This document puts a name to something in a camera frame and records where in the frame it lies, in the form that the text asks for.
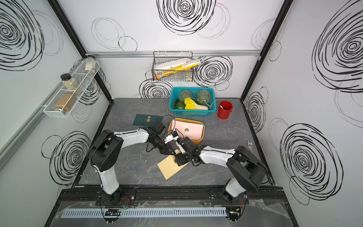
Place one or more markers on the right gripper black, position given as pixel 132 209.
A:
pixel 179 159

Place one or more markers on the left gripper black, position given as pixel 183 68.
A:
pixel 166 149

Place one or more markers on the yellow plastic storage box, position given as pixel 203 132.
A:
pixel 187 120

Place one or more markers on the pink envelope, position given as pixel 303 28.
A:
pixel 193 131

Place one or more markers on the dark green envelope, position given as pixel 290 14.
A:
pixel 146 120

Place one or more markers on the tan kraft envelope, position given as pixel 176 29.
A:
pixel 169 167

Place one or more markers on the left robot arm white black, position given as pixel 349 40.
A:
pixel 104 152

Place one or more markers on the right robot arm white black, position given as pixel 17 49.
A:
pixel 247 170

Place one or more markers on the yellow white box in basket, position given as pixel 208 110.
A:
pixel 178 66

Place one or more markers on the green pepper toy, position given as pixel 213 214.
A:
pixel 179 105

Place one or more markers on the yellow cabbage toy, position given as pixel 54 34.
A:
pixel 192 105

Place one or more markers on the teal plastic basket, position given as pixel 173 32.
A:
pixel 194 90

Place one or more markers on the left green melon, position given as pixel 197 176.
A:
pixel 184 94

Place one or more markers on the green melon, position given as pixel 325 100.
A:
pixel 203 97
pixel 184 94

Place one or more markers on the red cup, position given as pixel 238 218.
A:
pixel 224 110

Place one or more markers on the right green melon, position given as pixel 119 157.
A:
pixel 203 97

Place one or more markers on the silver fork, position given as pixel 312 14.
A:
pixel 250 145

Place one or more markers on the clear jar far shelf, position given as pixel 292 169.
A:
pixel 90 63

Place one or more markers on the jar with black lid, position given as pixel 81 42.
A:
pixel 69 82

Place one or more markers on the white slotted cable duct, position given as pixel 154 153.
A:
pixel 144 212

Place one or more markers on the black wire wall basket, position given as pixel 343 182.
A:
pixel 163 56

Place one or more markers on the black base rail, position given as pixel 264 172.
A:
pixel 136 195

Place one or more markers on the white wire wall shelf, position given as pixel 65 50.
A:
pixel 87 95

